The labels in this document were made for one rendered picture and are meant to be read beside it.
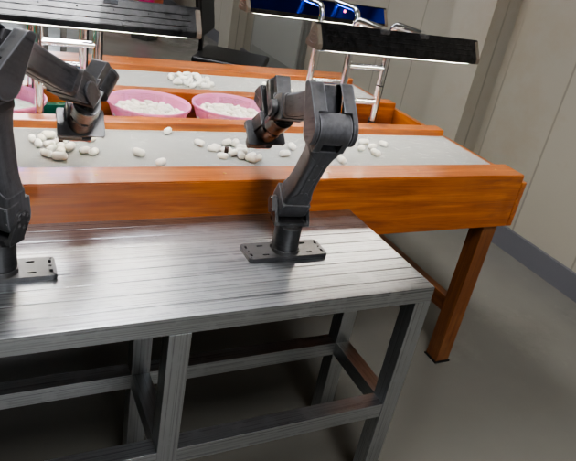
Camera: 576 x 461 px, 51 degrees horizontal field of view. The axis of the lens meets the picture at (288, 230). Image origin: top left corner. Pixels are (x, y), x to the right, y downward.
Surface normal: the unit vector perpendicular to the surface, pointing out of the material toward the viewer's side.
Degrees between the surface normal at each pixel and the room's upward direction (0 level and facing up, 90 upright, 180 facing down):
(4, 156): 91
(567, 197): 90
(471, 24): 90
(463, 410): 0
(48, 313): 0
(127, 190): 90
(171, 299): 0
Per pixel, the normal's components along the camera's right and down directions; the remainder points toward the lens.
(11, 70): 0.95, 0.27
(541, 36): -0.89, 0.05
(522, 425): 0.17, -0.88
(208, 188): 0.42, 0.47
